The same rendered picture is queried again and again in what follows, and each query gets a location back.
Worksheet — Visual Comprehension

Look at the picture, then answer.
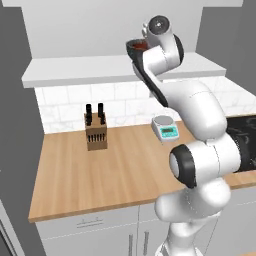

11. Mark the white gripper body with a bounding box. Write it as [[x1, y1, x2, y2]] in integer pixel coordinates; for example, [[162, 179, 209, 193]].
[[141, 21, 151, 39]]

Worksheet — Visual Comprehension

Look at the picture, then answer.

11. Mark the white cabinet front under hob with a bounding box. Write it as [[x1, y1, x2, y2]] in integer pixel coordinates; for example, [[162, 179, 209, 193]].
[[203, 185, 256, 256]]

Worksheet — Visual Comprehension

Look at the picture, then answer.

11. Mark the grey cupboard door handle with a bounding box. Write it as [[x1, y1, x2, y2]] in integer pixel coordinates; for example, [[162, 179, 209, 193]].
[[128, 233, 134, 256], [143, 231, 150, 256]]

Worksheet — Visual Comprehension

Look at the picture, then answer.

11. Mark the wide white drawer front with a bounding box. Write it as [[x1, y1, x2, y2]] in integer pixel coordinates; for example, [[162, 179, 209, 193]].
[[35, 205, 140, 242]]

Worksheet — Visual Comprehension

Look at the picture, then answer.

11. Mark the narrow white drawer front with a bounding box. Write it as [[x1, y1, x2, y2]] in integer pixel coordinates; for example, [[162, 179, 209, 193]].
[[137, 202, 161, 223]]

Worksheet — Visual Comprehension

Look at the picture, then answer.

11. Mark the white kitchen scale teal display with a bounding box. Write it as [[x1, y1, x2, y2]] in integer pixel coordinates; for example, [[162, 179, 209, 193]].
[[150, 114, 181, 144]]

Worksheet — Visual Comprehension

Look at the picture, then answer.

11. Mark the black knife handle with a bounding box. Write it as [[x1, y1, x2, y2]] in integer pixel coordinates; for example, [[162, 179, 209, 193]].
[[97, 102, 107, 126], [85, 103, 93, 127]]

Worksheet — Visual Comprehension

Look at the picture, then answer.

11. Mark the white cupboard door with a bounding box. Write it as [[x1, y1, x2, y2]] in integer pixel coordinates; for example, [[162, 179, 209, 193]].
[[136, 218, 172, 256], [40, 223, 138, 256]]

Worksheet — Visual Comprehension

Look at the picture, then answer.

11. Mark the white open cabinet shelf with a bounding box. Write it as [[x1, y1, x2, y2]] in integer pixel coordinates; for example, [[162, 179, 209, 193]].
[[21, 51, 228, 89]]

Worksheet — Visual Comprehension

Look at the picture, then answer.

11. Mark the black hob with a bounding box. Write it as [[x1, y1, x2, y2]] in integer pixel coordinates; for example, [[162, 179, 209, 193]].
[[225, 114, 256, 175]]

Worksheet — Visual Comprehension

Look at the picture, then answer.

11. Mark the brown wooden knife block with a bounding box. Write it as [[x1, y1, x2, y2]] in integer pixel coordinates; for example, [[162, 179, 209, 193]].
[[83, 112, 109, 152]]

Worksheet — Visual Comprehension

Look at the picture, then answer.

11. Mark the grey drawer handle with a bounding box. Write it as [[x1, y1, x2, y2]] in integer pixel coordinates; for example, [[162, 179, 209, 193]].
[[76, 217, 105, 229]]

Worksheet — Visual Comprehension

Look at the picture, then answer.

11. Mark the dark bowl with red inside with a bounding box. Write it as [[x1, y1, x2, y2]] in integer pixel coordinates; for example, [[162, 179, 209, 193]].
[[125, 38, 148, 60]]

